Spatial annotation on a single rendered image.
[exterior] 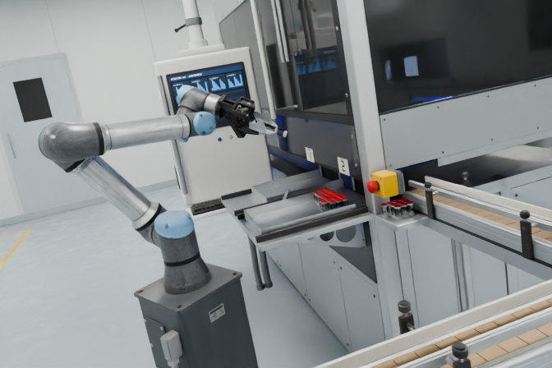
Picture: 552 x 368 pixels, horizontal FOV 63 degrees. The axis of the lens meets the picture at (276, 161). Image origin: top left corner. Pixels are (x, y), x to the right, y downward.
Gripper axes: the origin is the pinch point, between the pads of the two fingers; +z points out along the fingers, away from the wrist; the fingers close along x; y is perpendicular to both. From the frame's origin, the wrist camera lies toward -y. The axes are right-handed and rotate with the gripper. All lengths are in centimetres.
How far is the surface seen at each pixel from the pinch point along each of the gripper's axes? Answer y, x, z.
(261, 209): -32.2, -12.1, 2.4
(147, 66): -326, 308, -306
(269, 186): -56, 15, -4
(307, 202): -33.2, -0.9, 17.2
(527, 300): 44, -53, 66
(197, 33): -28, 68, -68
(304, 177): -56, 26, 8
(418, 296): -37, -19, 66
